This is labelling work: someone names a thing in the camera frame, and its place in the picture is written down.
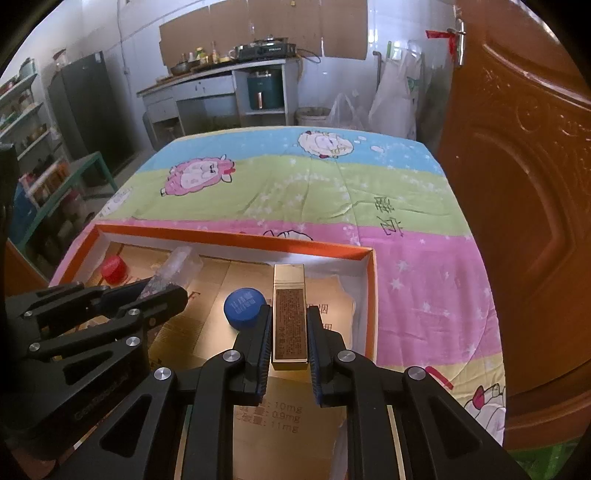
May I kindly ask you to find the blue bottle cap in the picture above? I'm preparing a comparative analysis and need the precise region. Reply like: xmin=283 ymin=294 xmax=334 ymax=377
xmin=223 ymin=288 xmax=266 ymax=330

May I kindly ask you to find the silver door handle red ribbon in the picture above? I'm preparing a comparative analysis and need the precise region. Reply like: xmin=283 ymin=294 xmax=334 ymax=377
xmin=425 ymin=18 xmax=468 ymax=68

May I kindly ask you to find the green frame table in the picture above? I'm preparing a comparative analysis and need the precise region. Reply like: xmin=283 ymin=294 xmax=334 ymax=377
xmin=9 ymin=151 xmax=118 ymax=264

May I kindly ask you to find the white hanging sack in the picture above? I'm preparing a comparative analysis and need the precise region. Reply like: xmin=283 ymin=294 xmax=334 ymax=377
xmin=369 ymin=46 xmax=423 ymax=139

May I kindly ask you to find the shelf rack with jars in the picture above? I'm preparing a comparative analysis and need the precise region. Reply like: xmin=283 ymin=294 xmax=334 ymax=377
xmin=0 ymin=58 xmax=70 ymax=273

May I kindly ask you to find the white bucket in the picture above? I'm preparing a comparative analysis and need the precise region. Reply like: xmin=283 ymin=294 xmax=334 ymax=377
xmin=295 ymin=106 xmax=332 ymax=127

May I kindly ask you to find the flattened gold cardboard carton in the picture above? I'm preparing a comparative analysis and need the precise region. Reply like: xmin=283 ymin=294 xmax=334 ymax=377
xmin=88 ymin=244 xmax=356 ymax=480

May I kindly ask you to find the black gas stove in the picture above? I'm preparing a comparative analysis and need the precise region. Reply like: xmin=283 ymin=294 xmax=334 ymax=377
xmin=233 ymin=39 xmax=298 ymax=61

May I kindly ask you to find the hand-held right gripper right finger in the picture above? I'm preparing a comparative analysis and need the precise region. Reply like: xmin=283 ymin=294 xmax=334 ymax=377
xmin=307 ymin=306 xmax=532 ymax=480

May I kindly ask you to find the dark green air fryer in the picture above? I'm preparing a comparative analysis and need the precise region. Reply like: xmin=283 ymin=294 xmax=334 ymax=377
xmin=247 ymin=69 xmax=283 ymax=112

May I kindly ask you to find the red bottle cap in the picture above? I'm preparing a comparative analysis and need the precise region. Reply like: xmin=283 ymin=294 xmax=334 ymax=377
xmin=100 ymin=257 xmax=129 ymax=284

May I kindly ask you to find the shallow orange rimmed box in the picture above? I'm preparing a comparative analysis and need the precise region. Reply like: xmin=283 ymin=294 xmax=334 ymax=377
xmin=48 ymin=224 xmax=380 ymax=480

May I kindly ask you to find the striped sheep print blanket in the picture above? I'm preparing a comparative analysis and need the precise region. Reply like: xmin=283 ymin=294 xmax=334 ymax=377
xmin=48 ymin=126 xmax=509 ymax=448

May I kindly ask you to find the clear plastic bag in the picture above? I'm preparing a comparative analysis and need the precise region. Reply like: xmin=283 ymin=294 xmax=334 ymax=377
xmin=329 ymin=92 xmax=365 ymax=130

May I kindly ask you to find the cardboard wall covering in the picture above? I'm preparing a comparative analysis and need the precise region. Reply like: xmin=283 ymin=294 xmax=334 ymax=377
xmin=159 ymin=0 xmax=369 ymax=65

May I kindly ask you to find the white kitchen counter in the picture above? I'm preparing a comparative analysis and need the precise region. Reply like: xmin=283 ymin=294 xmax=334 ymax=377
xmin=137 ymin=58 xmax=301 ymax=139

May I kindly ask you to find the clear plastic tube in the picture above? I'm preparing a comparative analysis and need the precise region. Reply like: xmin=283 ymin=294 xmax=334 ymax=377
xmin=139 ymin=246 xmax=204 ymax=301

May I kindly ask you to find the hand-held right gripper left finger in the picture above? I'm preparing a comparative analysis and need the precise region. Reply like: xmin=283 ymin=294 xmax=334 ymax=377
xmin=60 ymin=304 xmax=273 ymax=480

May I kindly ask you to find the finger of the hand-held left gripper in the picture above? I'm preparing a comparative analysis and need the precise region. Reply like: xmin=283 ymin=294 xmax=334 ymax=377
xmin=4 ymin=279 xmax=160 ymax=342
xmin=28 ymin=288 xmax=188 ymax=370

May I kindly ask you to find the brown wooden door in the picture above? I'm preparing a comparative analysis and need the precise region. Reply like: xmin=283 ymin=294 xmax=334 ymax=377
xmin=436 ymin=0 xmax=591 ymax=450

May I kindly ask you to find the black refrigerator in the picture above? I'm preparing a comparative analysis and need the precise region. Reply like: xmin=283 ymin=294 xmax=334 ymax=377
xmin=48 ymin=52 xmax=139 ymax=171

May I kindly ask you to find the gold lipstick box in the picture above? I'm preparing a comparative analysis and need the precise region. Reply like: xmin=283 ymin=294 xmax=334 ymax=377
xmin=271 ymin=263 xmax=311 ymax=371

